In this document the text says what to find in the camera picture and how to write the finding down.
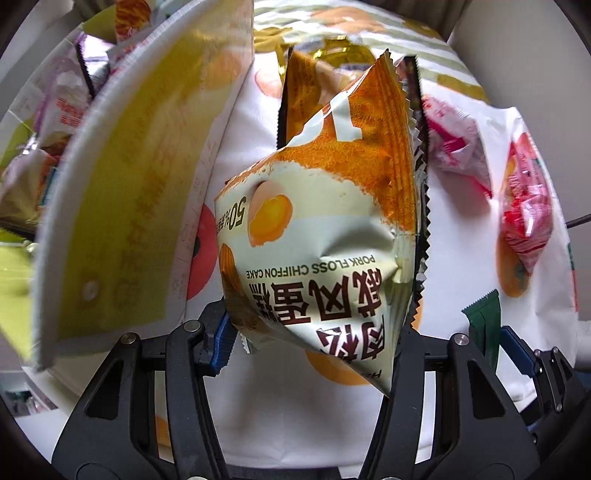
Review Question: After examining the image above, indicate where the glossy gold snack packet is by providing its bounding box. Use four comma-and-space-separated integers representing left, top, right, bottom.
276, 39, 385, 149

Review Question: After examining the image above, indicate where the red white printed packet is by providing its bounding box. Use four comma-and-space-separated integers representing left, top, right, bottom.
496, 131, 562, 278

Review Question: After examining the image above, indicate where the dark green snack packet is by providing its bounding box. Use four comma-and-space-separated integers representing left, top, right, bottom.
464, 291, 502, 371

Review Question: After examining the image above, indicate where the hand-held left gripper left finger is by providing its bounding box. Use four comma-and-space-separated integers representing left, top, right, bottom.
51, 302, 242, 480

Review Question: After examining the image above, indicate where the pink white snack packet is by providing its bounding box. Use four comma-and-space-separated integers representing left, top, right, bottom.
9, 60, 93, 153

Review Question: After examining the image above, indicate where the brown striped snack packet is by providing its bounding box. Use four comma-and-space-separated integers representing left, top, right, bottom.
396, 54, 431, 283

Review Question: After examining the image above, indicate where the pork floss cake packet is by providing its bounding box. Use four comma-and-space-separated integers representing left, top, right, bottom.
214, 48, 428, 398

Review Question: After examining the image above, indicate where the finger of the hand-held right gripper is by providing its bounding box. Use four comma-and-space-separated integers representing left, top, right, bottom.
501, 325, 576, 415

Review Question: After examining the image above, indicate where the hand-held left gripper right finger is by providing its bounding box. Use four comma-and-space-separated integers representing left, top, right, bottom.
365, 323, 542, 480

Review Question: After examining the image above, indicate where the purple snack packet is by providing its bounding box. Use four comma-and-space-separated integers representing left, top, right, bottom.
74, 32, 116, 100

